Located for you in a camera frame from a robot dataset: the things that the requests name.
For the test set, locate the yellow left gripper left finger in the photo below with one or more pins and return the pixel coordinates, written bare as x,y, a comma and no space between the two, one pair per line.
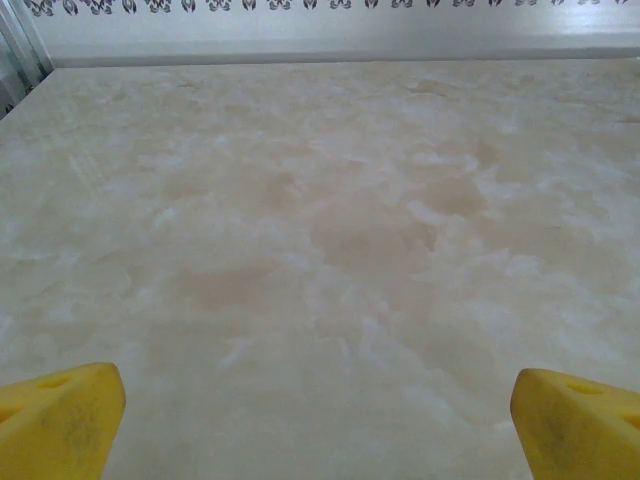
60,430

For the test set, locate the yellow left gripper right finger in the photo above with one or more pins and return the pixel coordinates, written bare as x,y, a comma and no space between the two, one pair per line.
585,435

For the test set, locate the aluminium table edge rail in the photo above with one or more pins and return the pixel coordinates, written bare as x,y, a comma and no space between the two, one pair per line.
350,59

